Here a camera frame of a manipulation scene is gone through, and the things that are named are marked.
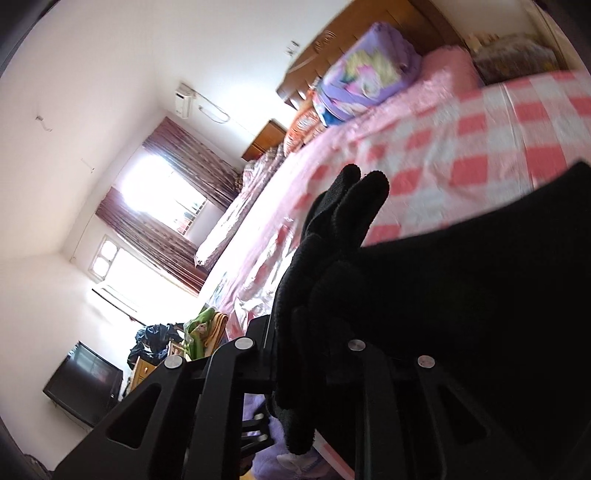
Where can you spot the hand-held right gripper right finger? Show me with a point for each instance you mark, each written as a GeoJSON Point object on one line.
{"type": "Point", "coordinates": [369, 392]}

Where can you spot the wooden bedside cabinet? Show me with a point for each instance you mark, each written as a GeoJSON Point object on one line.
{"type": "Point", "coordinates": [265, 138]}

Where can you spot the bright window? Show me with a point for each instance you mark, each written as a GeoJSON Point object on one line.
{"type": "Point", "coordinates": [152, 194]}

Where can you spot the bed with floral bedding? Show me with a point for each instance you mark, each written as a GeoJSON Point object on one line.
{"type": "Point", "coordinates": [235, 217]}

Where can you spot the bed with pink checked sheet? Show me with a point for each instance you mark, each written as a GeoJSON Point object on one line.
{"type": "Point", "coordinates": [438, 138]}

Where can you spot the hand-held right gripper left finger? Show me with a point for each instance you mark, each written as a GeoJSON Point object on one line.
{"type": "Point", "coordinates": [221, 369]}

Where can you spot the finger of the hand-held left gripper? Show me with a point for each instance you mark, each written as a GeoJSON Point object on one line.
{"type": "Point", "coordinates": [256, 438]}

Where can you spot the cloth covered nightstand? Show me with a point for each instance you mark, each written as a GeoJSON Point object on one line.
{"type": "Point", "coordinates": [512, 57]}

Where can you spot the pink fuzzy pillow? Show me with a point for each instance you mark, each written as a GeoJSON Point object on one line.
{"type": "Point", "coordinates": [448, 69]}

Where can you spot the maroon curtain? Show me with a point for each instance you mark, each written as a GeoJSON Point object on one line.
{"type": "Point", "coordinates": [152, 235]}
{"type": "Point", "coordinates": [194, 157]}

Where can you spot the black pants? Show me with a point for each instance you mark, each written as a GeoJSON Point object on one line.
{"type": "Point", "coordinates": [461, 286]}

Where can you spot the white air conditioner pipe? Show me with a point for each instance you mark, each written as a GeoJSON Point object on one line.
{"type": "Point", "coordinates": [214, 110]}

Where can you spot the white air conditioner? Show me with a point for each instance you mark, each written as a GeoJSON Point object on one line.
{"type": "Point", "coordinates": [184, 101]}

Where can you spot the pile of dark clothes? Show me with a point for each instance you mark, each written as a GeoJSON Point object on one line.
{"type": "Point", "coordinates": [154, 339]}

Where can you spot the black television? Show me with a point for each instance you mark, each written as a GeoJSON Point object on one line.
{"type": "Point", "coordinates": [83, 383]}

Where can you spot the green and yellow cloth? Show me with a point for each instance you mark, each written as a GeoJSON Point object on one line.
{"type": "Point", "coordinates": [203, 327]}

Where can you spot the wall socket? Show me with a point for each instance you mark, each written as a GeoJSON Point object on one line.
{"type": "Point", "coordinates": [292, 47]}

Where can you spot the carved wooden headboard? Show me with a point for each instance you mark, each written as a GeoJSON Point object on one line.
{"type": "Point", "coordinates": [351, 23]}

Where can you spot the purple floral folded quilt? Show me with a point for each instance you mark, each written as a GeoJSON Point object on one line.
{"type": "Point", "coordinates": [369, 74]}

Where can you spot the person's pale clothing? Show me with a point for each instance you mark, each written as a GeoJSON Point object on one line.
{"type": "Point", "coordinates": [295, 466]}

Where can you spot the orange patterned pillow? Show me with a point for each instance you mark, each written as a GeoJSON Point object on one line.
{"type": "Point", "coordinates": [304, 122]}

